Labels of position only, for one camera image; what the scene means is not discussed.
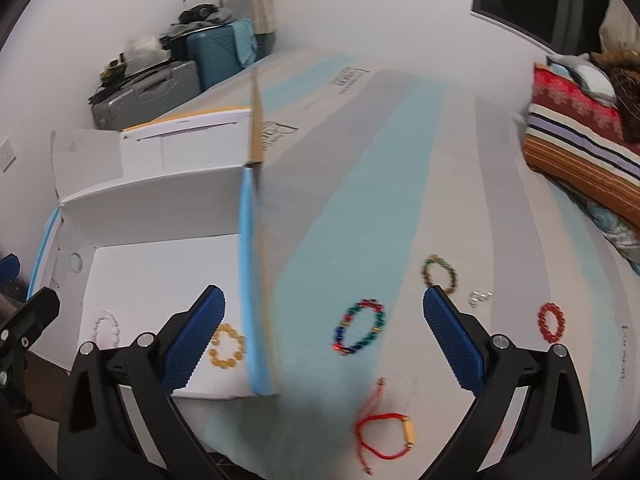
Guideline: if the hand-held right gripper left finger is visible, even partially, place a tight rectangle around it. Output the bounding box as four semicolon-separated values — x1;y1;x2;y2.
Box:
56;285;231;480

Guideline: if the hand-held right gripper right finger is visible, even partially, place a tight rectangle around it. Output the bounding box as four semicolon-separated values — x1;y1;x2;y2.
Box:
423;285;594;480

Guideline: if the wooden and green bead bracelet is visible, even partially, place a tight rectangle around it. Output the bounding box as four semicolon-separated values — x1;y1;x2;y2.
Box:
421;256;458;295

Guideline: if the cardboard box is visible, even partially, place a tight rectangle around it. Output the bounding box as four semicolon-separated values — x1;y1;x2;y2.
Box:
27;67;281;402

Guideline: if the striped bed sheet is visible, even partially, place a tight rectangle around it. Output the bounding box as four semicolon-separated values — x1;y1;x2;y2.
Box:
200;45;640;480

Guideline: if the floral bed cloth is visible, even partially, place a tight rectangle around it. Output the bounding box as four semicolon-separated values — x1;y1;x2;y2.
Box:
585;195;640;276

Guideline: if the grey suitcase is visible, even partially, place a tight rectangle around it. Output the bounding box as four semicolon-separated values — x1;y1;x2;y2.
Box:
90;60;202;131

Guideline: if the striped red pillow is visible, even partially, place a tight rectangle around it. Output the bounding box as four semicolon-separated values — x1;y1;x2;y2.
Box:
521;62;640;211

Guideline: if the white plastic bag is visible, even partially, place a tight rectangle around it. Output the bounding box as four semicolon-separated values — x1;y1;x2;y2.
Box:
122;35;168;68

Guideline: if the teal suitcase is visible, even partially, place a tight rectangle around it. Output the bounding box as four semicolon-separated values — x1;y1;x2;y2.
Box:
186;20;257;93

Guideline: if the white patterned cloth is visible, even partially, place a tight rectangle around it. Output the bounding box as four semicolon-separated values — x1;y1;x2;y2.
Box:
547;54;618;106

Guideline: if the light blue cloth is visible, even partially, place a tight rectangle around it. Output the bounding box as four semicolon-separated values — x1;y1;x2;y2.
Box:
232;20;258;66

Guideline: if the dark brown blanket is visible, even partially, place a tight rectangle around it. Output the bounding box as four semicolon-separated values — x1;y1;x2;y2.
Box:
590;50;640;141

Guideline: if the black bag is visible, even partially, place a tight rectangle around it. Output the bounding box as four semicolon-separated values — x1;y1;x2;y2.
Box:
177;4;233;26

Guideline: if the yellow bead bracelet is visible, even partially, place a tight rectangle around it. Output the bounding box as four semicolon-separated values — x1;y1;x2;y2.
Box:
207;323;247;368

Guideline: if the white bead bracelet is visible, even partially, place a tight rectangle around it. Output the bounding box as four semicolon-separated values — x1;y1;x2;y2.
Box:
91;311;122;348

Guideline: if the multicoloured bead bracelet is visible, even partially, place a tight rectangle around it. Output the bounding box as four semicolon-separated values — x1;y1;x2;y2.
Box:
332;299;387;357

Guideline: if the red bead bracelet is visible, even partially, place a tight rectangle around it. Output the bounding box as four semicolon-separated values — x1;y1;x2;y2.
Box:
538;303;566;345

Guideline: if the red string bracelet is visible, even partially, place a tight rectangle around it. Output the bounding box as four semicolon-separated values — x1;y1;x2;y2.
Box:
355;377;416;476

